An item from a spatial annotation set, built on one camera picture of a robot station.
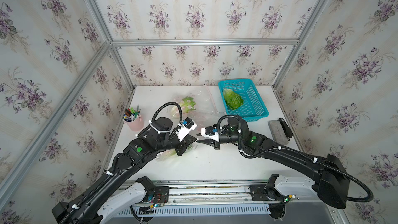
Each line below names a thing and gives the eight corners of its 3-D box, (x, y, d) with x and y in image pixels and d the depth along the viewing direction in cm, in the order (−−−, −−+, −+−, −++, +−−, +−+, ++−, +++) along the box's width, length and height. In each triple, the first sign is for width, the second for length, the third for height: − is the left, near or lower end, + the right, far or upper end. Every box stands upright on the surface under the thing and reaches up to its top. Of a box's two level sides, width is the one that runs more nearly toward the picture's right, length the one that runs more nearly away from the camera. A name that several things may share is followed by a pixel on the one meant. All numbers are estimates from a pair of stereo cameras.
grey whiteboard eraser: (275, 145, 92) (278, 141, 88) (267, 122, 103) (270, 117, 99) (292, 145, 92) (296, 141, 88) (283, 122, 103) (286, 118, 99)
